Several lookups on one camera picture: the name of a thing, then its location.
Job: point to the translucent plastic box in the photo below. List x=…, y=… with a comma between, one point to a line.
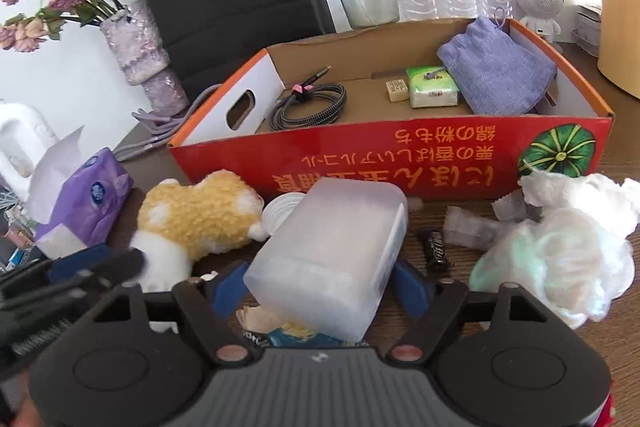
x=325, y=252

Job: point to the black snack bar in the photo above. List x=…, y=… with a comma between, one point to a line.
x=436, y=252

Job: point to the beige tile block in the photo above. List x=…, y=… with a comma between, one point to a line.
x=397, y=90

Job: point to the red cardboard box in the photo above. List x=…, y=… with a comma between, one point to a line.
x=350, y=162

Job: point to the green tissue packet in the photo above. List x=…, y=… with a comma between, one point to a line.
x=432, y=93

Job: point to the purple cloth pouch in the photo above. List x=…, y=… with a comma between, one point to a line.
x=495, y=67

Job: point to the clear desk organizer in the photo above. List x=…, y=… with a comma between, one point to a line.
x=15, y=232

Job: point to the yellow white plush toy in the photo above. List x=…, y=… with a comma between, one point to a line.
x=200, y=217

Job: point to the purple textured vase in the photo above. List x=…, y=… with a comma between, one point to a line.
x=145, y=57

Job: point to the clear plastic wrapper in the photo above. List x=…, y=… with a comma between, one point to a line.
x=470, y=229

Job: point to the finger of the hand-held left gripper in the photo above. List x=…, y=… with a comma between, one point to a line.
x=80, y=263
x=115, y=268

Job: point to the white round lid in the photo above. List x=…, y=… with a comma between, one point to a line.
x=280, y=214

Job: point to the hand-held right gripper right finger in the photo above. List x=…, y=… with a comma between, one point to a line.
x=411, y=289

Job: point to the purple tissue pack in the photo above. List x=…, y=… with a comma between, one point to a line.
x=85, y=202

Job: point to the blue yellow snack packet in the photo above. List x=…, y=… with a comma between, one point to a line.
x=290, y=337

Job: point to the yellow thermos jug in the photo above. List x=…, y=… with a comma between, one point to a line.
x=620, y=17

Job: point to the white detergent bottle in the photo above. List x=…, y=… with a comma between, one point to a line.
x=20, y=142

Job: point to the white plastic bag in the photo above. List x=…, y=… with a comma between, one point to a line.
x=560, y=257

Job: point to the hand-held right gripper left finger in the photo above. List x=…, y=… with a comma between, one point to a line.
x=229, y=292

